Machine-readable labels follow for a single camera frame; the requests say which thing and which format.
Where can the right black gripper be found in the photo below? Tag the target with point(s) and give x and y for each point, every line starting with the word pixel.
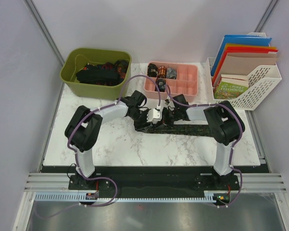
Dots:
pixel 164 119

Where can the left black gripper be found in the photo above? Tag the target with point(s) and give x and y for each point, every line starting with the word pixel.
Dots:
pixel 138 126

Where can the dark green leaf-patterned tie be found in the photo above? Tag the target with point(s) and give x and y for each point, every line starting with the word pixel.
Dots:
pixel 180 129

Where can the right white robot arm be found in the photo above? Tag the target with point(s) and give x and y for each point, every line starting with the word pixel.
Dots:
pixel 224 124

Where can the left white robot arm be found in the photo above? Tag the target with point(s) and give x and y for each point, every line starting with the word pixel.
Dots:
pixel 83 129

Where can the pile of dark ties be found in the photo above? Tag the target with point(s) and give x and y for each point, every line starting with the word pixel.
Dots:
pixel 107 74

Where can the pink compartment organizer tray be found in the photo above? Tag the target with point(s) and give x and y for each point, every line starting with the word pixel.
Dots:
pixel 185 83

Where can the rolled dark blue tie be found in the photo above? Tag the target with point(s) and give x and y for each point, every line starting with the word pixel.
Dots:
pixel 161 83

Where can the rolled grey tie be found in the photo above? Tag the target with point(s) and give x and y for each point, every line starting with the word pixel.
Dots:
pixel 171 73

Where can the rolled red orange tie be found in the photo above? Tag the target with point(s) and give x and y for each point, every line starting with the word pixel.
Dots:
pixel 162 71

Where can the rolled dark patterned tie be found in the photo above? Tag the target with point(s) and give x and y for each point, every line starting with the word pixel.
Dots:
pixel 152 70

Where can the green treehouse book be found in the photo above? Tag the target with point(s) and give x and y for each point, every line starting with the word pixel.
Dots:
pixel 231 86

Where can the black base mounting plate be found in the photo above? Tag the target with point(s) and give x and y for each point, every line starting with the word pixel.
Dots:
pixel 102 172

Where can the beige folder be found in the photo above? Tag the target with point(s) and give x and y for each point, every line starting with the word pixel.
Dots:
pixel 242 63

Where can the olive green plastic bin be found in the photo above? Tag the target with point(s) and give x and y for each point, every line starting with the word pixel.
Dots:
pixel 78 58

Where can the red folder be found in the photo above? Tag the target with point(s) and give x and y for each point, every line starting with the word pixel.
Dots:
pixel 241 60

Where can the orange folder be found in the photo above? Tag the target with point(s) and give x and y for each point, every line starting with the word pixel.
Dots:
pixel 233 48

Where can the white perforated file holder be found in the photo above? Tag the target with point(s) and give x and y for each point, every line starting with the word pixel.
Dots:
pixel 263 79

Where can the blue folder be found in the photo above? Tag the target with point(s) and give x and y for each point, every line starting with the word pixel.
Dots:
pixel 241 40

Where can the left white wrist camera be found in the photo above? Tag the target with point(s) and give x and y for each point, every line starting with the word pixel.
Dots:
pixel 154 115

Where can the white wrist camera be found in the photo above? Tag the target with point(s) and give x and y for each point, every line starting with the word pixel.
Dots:
pixel 167 101
pixel 154 115

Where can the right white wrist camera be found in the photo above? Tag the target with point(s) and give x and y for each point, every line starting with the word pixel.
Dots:
pixel 167 101

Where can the white slotted cable duct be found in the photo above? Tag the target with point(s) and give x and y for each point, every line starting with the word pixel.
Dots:
pixel 98 197

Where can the aluminium frame rail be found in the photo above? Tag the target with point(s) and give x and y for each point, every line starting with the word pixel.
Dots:
pixel 247 183

